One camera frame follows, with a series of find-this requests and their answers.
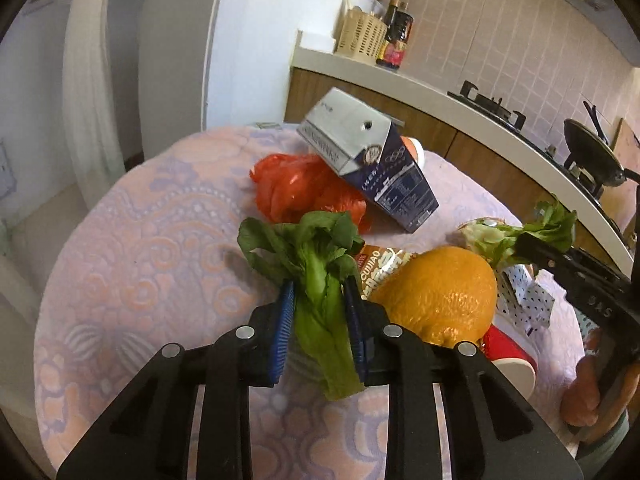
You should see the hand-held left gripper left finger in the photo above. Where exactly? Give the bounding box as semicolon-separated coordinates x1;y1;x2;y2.
56;280;301;480

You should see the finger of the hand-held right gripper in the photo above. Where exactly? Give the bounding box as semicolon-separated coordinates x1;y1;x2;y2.
514;232;576;281

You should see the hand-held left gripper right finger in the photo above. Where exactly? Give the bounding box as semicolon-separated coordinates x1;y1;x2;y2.
342;277;585;480

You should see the green leafy vegetable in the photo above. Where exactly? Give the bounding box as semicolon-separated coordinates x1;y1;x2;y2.
457;200;578;268
237;210;368;402

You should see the orange paper cup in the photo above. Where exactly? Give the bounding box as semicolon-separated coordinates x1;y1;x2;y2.
400;136;427;170
482;324;540;408

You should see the red plastic bag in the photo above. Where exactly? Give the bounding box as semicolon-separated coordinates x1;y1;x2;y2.
249;154;373;233

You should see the person's right forearm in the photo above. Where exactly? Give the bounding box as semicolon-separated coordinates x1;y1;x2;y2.
575;402;633;461

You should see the person's right hand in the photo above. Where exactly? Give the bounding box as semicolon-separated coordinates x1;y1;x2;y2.
560;327;640;428

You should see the polka dot paper wrapper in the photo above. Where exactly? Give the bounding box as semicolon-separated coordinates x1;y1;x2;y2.
495;262;556;333

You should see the brown snack packet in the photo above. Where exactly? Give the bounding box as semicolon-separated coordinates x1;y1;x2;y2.
357;245;418;306

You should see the large orange fruit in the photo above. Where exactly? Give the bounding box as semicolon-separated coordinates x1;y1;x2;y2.
367;246;499;350

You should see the black wok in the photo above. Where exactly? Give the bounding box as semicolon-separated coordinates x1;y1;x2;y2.
564;119;640;188

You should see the wooden cutting board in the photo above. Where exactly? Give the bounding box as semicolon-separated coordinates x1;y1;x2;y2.
600;117;640;241

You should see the black spatula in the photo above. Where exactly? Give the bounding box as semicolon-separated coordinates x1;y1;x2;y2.
582;101;613;146

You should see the pink patterned tablecloth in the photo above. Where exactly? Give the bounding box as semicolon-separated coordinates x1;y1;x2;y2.
32;122;601;480

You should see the black gas stove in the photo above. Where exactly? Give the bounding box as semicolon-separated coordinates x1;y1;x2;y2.
447;80;626;201

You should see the white kitchen countertop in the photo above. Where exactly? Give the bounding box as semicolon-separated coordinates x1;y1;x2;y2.
290;30;636;271

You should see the grey and blue milk carton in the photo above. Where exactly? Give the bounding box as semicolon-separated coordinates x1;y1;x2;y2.
297;86;440;234

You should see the grey range hood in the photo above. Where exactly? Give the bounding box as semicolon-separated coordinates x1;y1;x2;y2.
500;0;640;68

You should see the wooden kitchen cabinet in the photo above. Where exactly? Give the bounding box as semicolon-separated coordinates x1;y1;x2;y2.
284;67;626;271

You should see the dark sauce bottle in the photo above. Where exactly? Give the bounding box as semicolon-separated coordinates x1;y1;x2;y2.
376;0;415;71

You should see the beige plastic basket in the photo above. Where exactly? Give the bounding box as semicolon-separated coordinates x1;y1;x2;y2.
334;0;390;57

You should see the white curtain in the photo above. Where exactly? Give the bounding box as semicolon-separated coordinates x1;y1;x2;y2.
62;0;126;211

